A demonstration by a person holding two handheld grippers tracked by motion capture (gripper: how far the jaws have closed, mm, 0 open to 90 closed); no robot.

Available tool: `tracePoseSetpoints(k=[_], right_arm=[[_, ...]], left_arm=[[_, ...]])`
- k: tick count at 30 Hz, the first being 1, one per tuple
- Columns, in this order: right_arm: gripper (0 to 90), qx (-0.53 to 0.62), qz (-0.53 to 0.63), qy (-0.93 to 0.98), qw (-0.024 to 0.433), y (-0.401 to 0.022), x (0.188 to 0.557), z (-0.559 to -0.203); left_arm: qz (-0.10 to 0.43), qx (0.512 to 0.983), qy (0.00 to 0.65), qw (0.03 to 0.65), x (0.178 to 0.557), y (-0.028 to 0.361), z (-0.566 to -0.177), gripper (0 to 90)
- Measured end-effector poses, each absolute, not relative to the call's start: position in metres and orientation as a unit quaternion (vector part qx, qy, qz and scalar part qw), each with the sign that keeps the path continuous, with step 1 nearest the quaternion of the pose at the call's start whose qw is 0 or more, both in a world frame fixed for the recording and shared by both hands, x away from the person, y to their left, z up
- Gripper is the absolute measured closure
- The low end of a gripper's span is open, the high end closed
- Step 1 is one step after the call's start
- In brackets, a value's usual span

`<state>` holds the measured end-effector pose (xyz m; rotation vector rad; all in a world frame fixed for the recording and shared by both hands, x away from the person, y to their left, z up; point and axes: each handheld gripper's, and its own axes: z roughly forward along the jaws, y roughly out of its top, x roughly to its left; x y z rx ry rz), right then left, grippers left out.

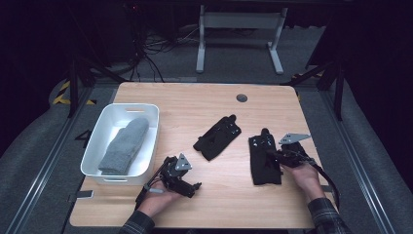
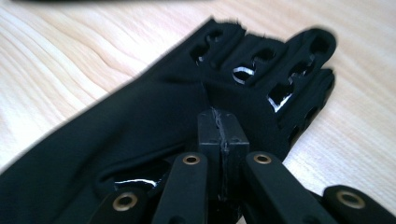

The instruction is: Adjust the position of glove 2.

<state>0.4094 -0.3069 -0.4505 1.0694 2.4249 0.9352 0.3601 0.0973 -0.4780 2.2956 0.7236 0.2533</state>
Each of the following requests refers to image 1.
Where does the black metal stand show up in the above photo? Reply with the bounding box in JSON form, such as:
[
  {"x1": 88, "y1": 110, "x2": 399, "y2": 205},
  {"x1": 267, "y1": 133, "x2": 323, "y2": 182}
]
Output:
[
  {"x1": 66, "y1": 58, "x2": 129, "y2": 119},
  {"x1": 280, "y1": 58, "x2": 346, "y2": 122}
]

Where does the black glove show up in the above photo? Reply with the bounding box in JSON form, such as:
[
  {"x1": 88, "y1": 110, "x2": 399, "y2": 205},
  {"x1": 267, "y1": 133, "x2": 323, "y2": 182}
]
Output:
[
  {"x1": 192, "y1": 114, "x2": 243, "y2": 162},
  {"x1": 247, "y1": 127, "x2": 283, "y2": 186}
]

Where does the white metal table frame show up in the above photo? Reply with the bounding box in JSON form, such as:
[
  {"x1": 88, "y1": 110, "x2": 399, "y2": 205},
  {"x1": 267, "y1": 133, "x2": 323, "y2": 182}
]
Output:
[{"x1": 195, "y1": 4, "x2": 288, "y2": 75}]

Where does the yellow black floor tape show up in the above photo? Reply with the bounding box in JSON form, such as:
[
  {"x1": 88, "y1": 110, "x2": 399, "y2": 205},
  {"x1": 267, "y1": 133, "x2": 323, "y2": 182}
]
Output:
[{"x1": 52, "y1": 80, "x2": 97, "y2": 106}]

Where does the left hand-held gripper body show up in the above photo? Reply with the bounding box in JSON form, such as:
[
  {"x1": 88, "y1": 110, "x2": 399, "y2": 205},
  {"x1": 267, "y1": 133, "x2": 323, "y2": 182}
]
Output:
[{"x1": 159, "y1": 152, "x2": 199, "y2": 199}]

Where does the white plastic storage bin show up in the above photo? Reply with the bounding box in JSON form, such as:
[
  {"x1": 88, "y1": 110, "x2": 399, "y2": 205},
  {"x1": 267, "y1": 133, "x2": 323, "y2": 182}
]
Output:
[{"x1": 80, "y1": 102, "x2": 161, "y2": 186}]

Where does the person's right hand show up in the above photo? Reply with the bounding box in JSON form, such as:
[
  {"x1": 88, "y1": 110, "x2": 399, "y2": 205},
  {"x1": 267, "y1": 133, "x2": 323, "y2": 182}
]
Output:
[{"x1": 281, "y1": 162, "x2": 325, "y2": 203}]

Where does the person's left hand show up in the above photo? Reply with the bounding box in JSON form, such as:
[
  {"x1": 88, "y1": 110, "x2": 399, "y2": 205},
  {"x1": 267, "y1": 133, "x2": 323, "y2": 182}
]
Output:
[{"x1": 136, "y1": 179, "x2": 183, "y2": 218}]

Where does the aluminium floor rail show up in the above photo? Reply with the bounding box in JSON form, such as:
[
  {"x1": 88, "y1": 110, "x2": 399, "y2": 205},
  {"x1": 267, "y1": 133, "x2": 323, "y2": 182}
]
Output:
[
  {"x1": 5, "y1": 87, "x2": 95, "y2": 234},
  {"x1": 319, "y1": 90, "x2": 397, "y2": 234}
]

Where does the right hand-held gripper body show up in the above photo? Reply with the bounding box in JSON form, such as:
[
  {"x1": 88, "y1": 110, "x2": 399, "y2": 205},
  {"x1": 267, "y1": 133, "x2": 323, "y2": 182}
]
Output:
[{"x1": 277, "y1": 132, "x2": 317, "y2": 169}]

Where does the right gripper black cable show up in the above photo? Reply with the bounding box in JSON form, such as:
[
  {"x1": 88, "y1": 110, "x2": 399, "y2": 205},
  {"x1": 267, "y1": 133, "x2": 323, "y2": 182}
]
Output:
[{"x1": 305, "y1": 157, "x2": 341, "y2": 210}]

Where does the bundle of floor cables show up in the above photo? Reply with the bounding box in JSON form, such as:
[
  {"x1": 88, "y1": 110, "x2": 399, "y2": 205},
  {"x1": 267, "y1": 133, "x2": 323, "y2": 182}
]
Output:
[{"x1": 128, "y1": 23, "x2": 203, "y2": 83}]

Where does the plain grey knit mitten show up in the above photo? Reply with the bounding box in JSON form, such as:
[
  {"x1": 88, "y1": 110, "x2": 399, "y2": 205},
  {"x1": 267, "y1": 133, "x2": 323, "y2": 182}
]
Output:
[{"x1": 97, "y1": 117, "x2": 151, "y2": 176}]

